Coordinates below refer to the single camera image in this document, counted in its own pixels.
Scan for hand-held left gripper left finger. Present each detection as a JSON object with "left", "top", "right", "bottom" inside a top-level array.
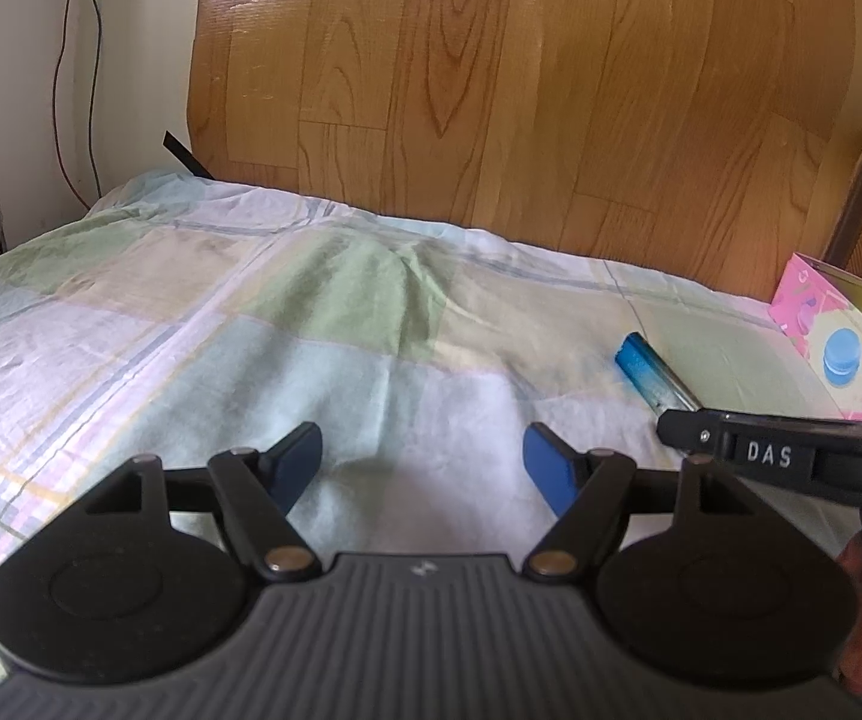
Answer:
[{"left": 86, "top": 422, "right": 325, "bottom": 584}]

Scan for black wall cable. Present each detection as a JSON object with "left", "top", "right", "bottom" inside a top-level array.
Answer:
[{"left": 77, "top": 0, "right": 103, "bottom": 197}]

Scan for blue tube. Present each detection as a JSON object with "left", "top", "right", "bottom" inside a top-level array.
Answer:
[{"left": 614, "top": 332, "right": 702, "bottom": 415}]

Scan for black strap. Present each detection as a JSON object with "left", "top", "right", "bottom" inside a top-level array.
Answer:
[{"left": 162, "top": 131, "right": 216, "bottom": 182}]

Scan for pink tin box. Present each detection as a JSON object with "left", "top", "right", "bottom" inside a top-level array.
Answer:
[{"left": 768, "top": 253, "right": 862, "bottom": 425}]

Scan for black cables on wall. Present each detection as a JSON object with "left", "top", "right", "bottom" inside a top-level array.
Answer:
[{"left": 54, "top": 0, "right": 91, "bottom": 209}]

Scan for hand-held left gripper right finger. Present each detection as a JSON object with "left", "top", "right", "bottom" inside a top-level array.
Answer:
[{"left": 522, "top": 424, "right": 758, "bottom": 584}]

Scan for pastel checked bedsheet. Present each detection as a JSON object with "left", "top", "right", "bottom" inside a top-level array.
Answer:
[{"left": 0, "top": 169, "right": 862, "bottom": 706}]

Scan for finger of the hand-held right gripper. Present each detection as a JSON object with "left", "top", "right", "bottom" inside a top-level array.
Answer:
[{"left": 656, "top": 409, "right": 733, "bottom": 467}]

